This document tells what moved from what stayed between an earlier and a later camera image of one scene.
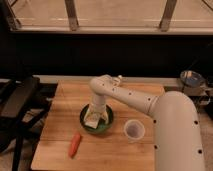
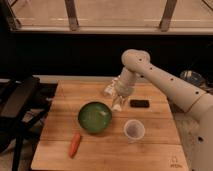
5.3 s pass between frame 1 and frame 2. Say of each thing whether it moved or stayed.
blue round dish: stayed
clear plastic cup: stayed
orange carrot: stayed
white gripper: moved
